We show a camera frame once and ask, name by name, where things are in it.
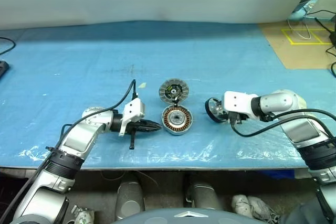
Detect blue plastic table cover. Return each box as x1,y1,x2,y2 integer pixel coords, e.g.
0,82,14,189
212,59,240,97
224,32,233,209
0,21,336,170

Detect motor housing copper windings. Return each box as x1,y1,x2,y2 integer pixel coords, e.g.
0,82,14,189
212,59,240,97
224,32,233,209
160,104,194,136

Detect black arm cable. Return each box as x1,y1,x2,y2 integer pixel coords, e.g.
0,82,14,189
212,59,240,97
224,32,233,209
230,108,336,141
0,79,139,224

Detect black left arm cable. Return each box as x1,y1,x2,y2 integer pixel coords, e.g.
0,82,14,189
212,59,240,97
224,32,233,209
0,79,139,224

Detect light blue base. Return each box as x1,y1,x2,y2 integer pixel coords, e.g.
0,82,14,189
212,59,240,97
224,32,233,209
291,3,316,19

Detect grey rounded cylinder shape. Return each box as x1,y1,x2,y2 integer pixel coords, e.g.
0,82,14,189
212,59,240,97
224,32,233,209
187,178,220,210
115,178,145,221

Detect white cable loop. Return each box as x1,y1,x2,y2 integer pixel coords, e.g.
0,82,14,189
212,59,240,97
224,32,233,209
287,18,311,40

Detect grey rounded shape with emblem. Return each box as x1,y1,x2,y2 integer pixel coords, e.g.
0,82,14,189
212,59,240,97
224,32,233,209
110,209,287,224

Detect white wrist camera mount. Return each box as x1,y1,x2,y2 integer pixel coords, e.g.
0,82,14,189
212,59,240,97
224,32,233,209
118,98,146,137
222,91,259,120

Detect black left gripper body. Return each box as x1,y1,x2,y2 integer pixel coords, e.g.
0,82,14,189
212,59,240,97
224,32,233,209
125,120,140,151

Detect white worn shoe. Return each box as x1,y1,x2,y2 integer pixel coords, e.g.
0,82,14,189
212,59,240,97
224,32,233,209
247,196,279,221
230,194,249,215

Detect blue mesh crate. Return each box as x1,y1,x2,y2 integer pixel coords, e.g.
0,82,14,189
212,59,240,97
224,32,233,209
258,169,296,183

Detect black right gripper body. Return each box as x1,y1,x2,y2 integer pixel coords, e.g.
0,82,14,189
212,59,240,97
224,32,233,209
227,111,250,126

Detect white green device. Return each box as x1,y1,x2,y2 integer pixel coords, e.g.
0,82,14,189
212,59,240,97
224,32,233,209
70,204,95,224

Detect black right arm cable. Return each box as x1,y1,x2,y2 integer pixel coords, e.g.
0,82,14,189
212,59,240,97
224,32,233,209
230,108,336,141

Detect thin black table cable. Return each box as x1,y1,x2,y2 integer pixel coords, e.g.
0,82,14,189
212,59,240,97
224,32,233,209
0,37,16,56

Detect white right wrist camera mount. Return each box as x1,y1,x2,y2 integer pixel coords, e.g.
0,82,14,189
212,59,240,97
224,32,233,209
222,91,259,120

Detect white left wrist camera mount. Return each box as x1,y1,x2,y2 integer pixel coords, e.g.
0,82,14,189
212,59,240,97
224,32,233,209
118,98,146,137

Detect brown cardboard sheet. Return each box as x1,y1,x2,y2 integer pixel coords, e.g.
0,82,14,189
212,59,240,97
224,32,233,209
258,21,336,70

